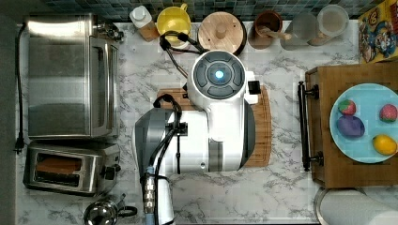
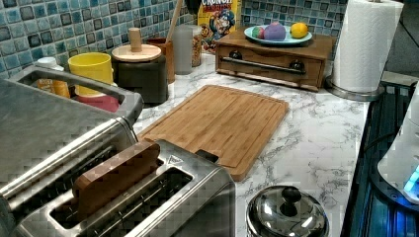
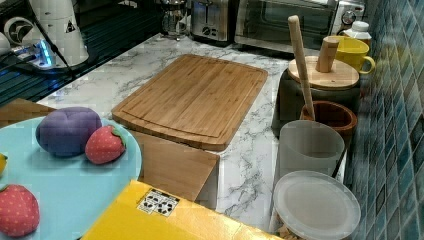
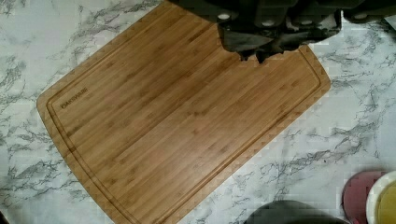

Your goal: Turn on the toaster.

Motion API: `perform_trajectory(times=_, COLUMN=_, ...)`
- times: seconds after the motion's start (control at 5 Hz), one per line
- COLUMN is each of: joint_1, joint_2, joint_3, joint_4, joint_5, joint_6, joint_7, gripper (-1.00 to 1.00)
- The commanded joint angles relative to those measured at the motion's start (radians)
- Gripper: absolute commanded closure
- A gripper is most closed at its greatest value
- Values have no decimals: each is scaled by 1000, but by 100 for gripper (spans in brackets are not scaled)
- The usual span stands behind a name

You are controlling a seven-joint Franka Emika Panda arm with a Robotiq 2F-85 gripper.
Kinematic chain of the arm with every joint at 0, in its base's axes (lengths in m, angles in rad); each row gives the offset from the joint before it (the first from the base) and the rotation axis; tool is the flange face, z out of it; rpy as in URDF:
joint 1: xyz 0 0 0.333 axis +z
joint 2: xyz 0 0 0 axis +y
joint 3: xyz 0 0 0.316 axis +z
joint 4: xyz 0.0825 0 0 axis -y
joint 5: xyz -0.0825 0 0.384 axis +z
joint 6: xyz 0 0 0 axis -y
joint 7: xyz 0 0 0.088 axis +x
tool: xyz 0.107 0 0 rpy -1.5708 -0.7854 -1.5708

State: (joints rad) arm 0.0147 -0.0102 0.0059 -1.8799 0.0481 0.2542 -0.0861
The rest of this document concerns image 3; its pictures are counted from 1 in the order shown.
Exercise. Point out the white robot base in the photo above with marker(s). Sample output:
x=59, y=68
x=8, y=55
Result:
x=45, y=32

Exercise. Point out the silver two-slot toaster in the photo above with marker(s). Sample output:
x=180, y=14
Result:
x=214, y=20

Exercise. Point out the bamboo cutting board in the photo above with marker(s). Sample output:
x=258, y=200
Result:
x=196, y=100

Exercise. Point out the wooden drawer box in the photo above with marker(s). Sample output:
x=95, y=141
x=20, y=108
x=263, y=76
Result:
x=173, y=168

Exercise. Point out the frosted white cup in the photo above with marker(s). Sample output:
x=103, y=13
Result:
x=307, y=145

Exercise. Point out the glass french press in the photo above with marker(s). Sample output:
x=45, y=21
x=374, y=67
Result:
x=174, y=20

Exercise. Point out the red plush strawberry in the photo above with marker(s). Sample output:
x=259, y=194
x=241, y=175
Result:
x=19, y=211
x=106, y=144

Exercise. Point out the yellow cardboard box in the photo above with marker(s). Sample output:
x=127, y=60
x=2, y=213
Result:
x=142, y=212

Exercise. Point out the brown wooden utensil holder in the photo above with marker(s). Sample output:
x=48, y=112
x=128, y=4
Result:
x=334, y=122

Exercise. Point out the dark canister with wooden lid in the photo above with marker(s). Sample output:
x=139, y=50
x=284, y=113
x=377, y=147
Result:
x=339, y=85

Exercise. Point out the jar with white lid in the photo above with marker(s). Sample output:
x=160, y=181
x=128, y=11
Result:
x=315, y=206

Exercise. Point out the wooden rolling pin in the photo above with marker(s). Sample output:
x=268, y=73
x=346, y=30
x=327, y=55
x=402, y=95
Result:
x=298, y=49

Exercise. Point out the purple plush fruit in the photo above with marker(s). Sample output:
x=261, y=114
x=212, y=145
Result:
x=65, y=132

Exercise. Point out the yellow mug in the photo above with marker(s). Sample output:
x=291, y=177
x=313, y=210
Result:
x=355, y=53

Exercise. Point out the light blue plate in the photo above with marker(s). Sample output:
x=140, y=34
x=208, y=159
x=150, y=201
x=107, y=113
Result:
x=71, y=192

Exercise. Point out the white-capped bottle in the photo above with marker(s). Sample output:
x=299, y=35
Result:
x=359, y=31

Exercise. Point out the yellow plush lemon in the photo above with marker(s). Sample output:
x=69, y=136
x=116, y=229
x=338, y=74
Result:
x=3, y=163

